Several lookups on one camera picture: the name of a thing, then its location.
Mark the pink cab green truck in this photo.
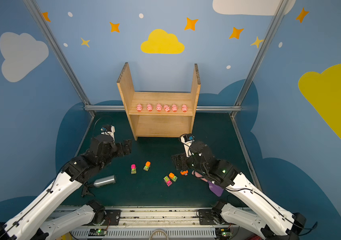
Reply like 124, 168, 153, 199
131, 164, 136, 175

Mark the orange cab green truck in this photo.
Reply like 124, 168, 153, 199
143, 162, 151, 171

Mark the pink pig toy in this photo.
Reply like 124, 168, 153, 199
172, 104, 178, 113
182, 104, 188, 113
136, 104, 142, 112
146, 104, 153, 112
163, 105, 171, 113
156, 104, 162, 112

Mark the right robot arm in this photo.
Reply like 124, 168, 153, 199
172, 134, 306, 240

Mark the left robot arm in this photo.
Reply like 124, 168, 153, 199
0, 134, 132, 240

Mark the wooden shelf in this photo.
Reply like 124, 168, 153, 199
116, 63, 201, 139

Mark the small orange toy car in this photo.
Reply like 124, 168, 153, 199
180, 170, 189, 176

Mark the silver metal cylinder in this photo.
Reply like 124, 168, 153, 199
93, 175, 116, 188

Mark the purple pink toy shovel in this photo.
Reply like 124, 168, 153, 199
192, 171, 224, 197

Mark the magenta green toy truck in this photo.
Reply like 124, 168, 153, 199
163, 176, 173, 187

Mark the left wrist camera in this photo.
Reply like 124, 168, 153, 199
100, 125, 115, 141

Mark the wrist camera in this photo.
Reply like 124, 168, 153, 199
180, 134, 195, 157
100, 125, 115, 141

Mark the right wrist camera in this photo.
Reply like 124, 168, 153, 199
180, 134, 195, 157

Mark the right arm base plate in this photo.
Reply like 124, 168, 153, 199
197, 209, 223, 225

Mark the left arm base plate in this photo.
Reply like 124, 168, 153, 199
92, 210, 121, 226

